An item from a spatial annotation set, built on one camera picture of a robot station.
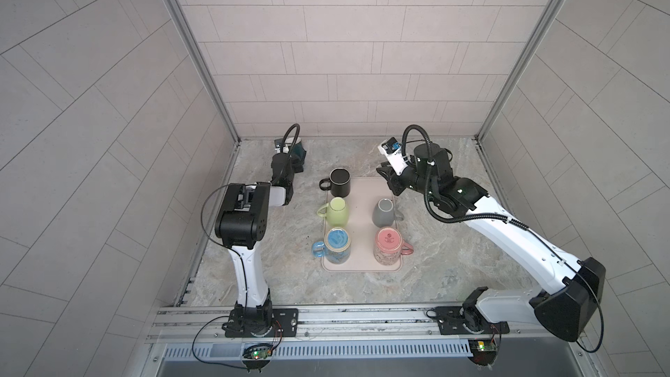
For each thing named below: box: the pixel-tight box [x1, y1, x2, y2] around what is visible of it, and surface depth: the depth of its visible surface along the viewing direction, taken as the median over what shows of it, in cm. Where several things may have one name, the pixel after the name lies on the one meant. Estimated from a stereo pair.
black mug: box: [319, 167, 352, 198], surface depth 95 cm
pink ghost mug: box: [373, 226, 414, 267], surface depth 77 cm
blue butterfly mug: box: [311, 226, 352, 265], surface depth 77 cm
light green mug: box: [315, 196, 349, 227], surface depth 88 cm
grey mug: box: [371, 198, 404, 228], surface depth 88 cm
